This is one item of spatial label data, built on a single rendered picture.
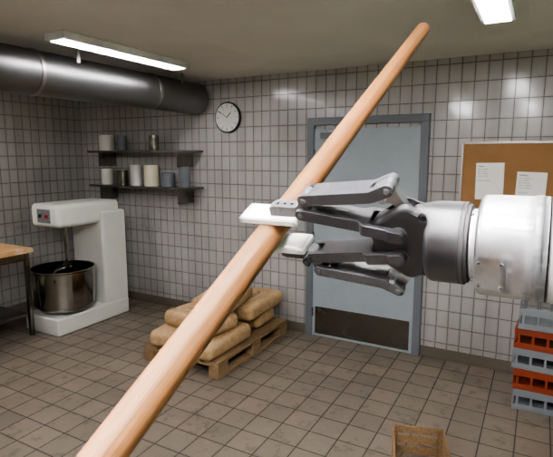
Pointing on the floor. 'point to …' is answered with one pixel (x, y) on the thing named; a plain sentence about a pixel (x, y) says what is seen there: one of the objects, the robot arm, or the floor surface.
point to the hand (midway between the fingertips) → (276, 228)
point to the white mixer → (81, 267)
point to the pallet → (218, 368)
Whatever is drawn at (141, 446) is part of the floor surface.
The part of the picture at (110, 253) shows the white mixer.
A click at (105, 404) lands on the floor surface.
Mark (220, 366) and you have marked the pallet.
